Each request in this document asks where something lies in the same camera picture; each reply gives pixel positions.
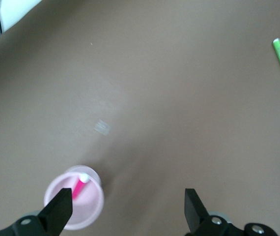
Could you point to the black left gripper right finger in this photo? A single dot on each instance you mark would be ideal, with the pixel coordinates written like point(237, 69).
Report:
point(196, 216)

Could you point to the pink marker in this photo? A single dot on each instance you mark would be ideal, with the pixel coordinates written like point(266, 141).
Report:
point(78, 188)

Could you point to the translucent pink plastic cup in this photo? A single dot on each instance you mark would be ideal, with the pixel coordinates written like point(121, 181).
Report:
point(91, 206)

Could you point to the brown table cover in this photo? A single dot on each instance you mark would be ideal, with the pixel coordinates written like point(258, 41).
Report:
point(167, 110)

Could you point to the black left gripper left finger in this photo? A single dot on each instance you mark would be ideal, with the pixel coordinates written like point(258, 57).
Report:
point(56, 214)

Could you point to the small clear tape patch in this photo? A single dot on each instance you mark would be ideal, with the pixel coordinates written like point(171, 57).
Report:
point(102, 127)

